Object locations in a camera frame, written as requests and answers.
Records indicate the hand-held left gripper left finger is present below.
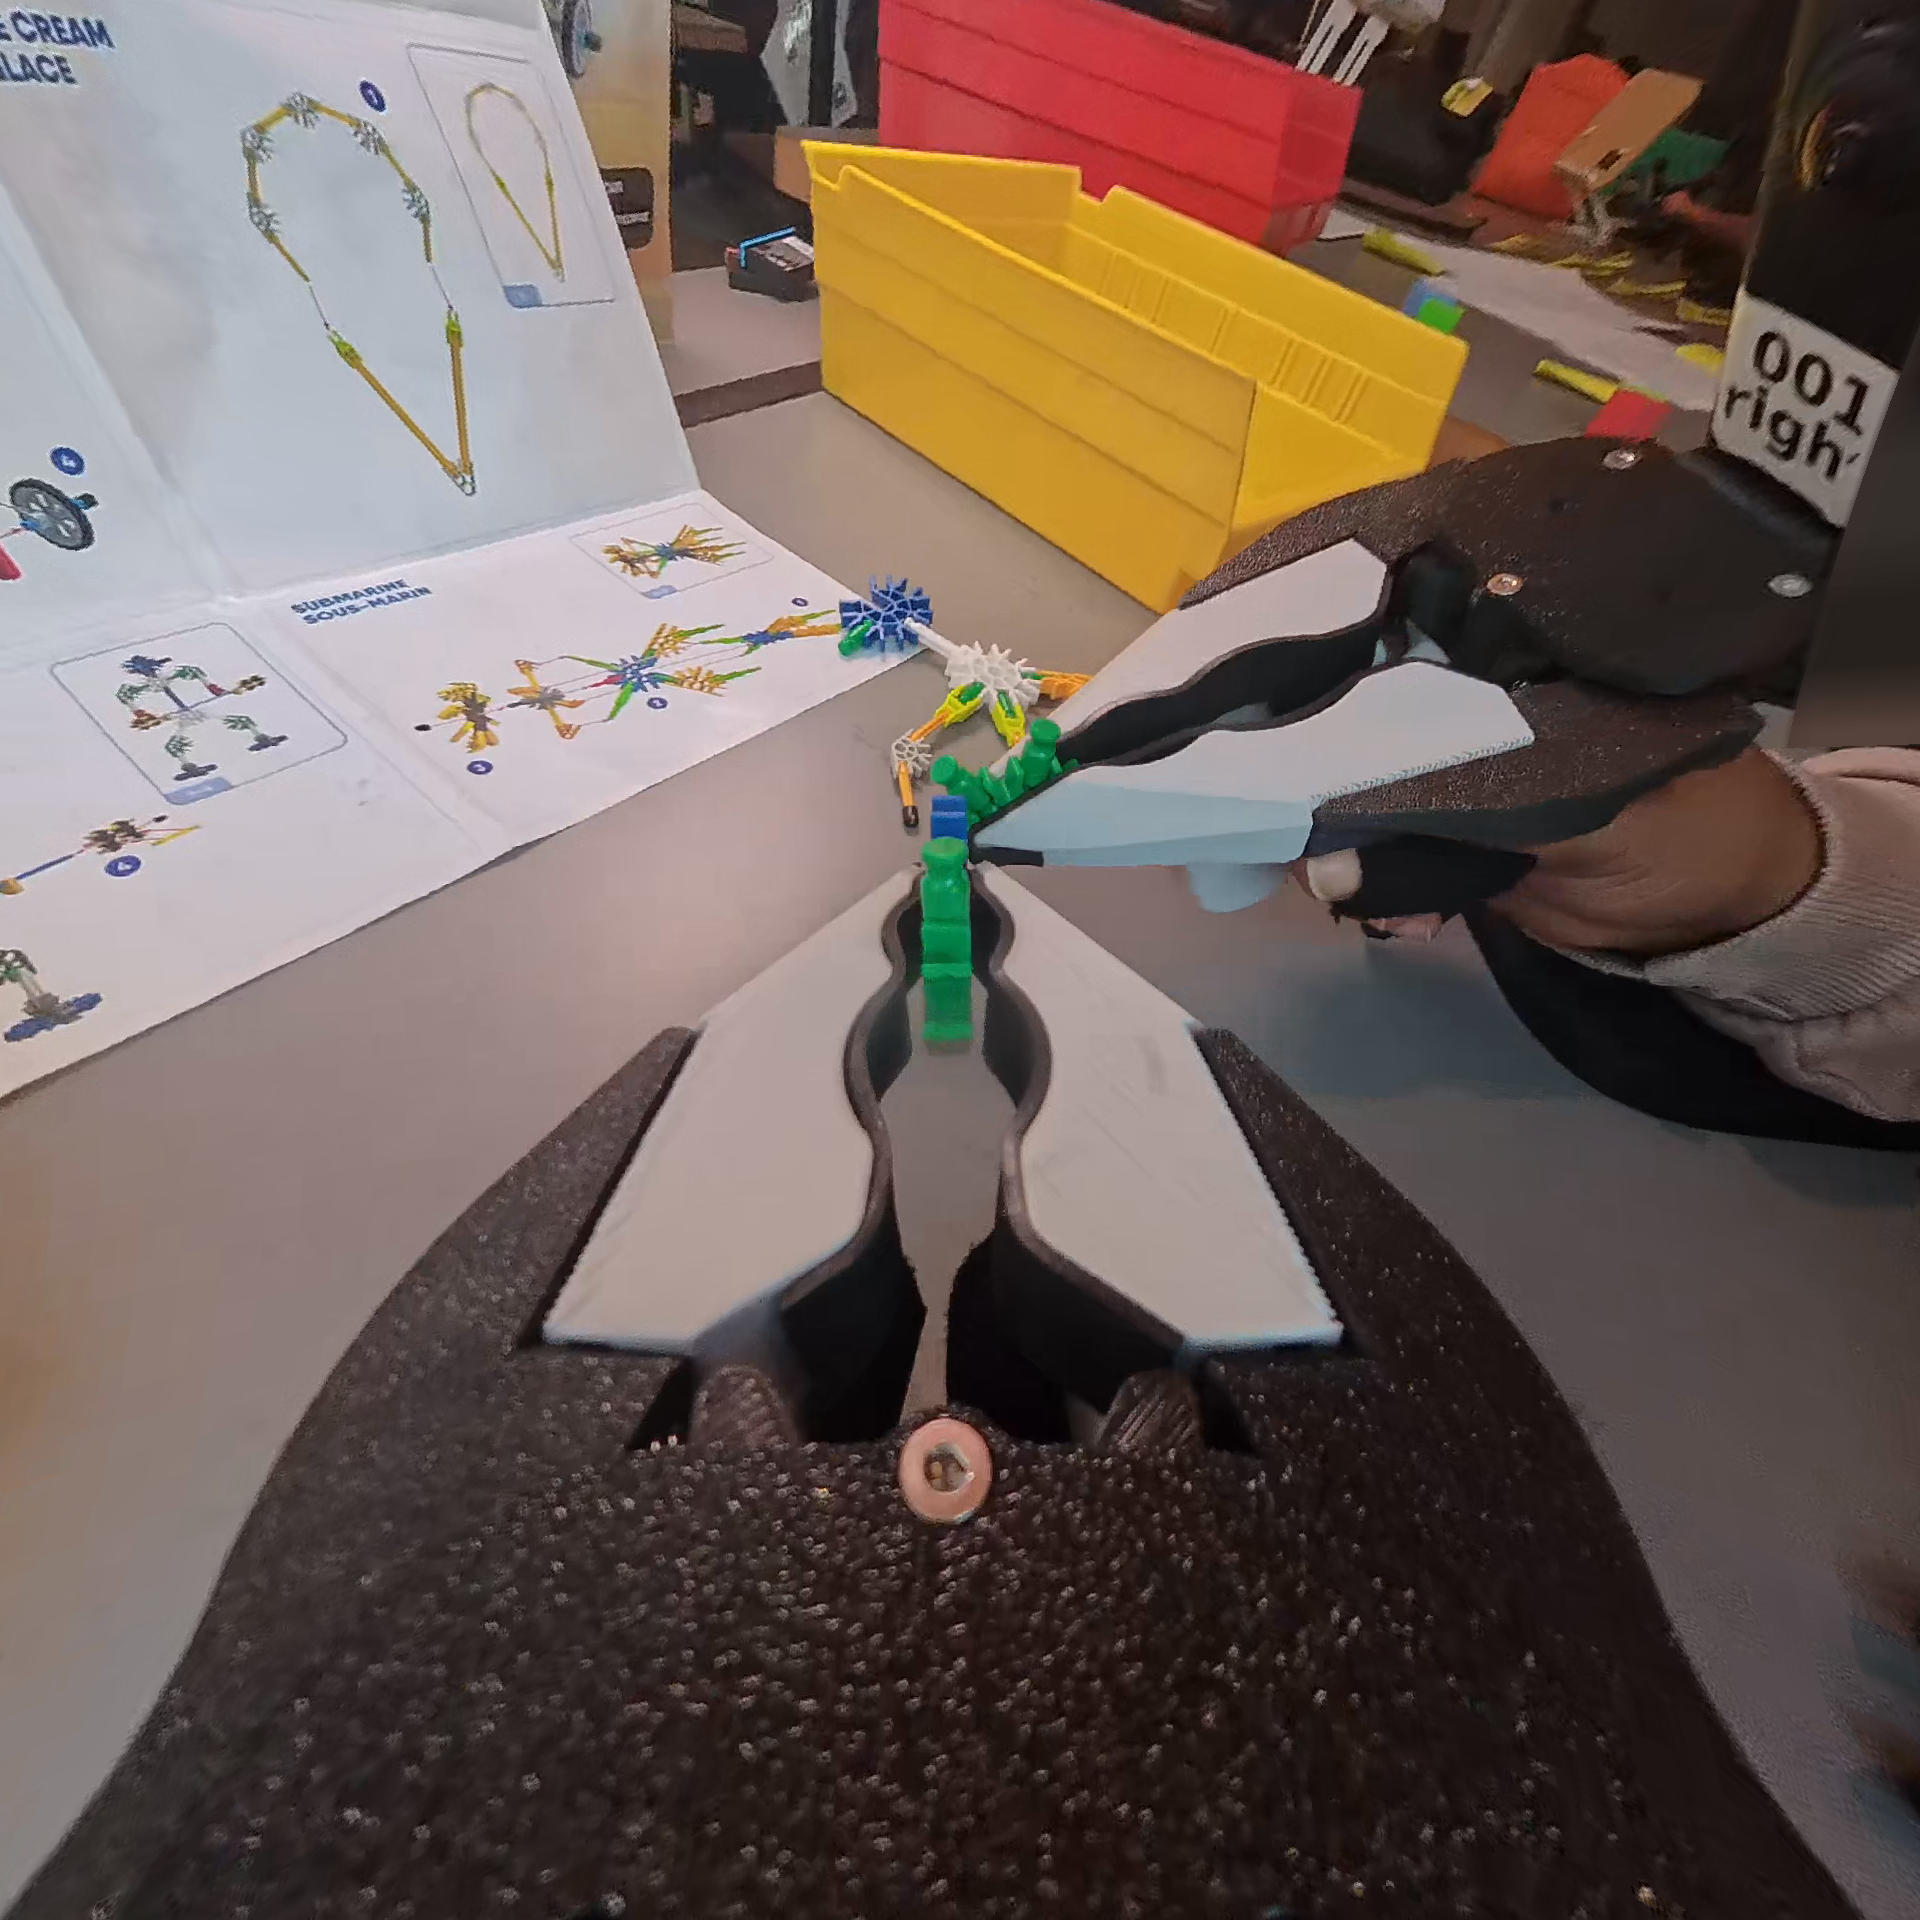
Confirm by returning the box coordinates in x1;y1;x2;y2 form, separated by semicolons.
538;869;940;1365

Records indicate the person's right hand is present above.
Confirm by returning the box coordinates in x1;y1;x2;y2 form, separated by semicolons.
1302;747;1826;953

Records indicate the yellow plastic bin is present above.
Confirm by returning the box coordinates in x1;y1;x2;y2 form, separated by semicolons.
805;140;1472;617

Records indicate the orange plastic object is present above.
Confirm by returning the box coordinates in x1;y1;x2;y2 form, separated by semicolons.
1470;53;1704;211

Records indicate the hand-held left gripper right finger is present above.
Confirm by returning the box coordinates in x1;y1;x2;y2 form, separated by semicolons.
968;869;1347;1365

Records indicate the person's right forearm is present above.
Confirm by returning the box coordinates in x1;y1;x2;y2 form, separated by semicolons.
1637;747;1920;1121

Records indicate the black printed cardboard box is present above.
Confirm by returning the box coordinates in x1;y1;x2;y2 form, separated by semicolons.
753;0;880;137

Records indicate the white toy instruction sheet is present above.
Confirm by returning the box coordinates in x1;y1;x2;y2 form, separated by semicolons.
0;0;901;1096

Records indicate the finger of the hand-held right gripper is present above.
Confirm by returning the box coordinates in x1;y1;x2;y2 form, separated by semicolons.
1066;534;1403;751
975;658;1538;873

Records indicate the multicoloured toy hand assembly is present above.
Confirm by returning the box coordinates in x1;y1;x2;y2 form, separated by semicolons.
837;579;1090;828

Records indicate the green and blue toy assembly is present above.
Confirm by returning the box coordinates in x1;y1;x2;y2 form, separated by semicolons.
915;719;1085;1047

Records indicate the stack of red plastic bins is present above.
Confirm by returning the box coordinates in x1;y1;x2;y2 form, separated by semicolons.
876;0;1365;257

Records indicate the grey desk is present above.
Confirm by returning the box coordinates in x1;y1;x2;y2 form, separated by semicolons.
0;224;1920;1892

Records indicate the yellow toy set box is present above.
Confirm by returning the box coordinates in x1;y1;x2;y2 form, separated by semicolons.
559;0;676;284

